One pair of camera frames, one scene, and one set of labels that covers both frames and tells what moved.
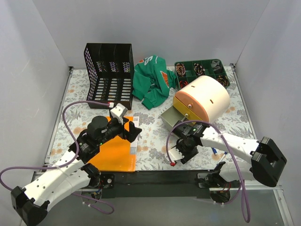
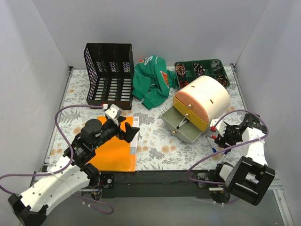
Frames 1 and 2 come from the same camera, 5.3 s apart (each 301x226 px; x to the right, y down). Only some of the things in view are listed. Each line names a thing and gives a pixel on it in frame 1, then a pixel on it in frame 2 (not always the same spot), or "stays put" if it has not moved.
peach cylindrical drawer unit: (203, 99) stays put
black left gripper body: (127, 128) stays put
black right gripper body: (179, 128) -> (232, 133)
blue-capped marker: (222, 157) stays put
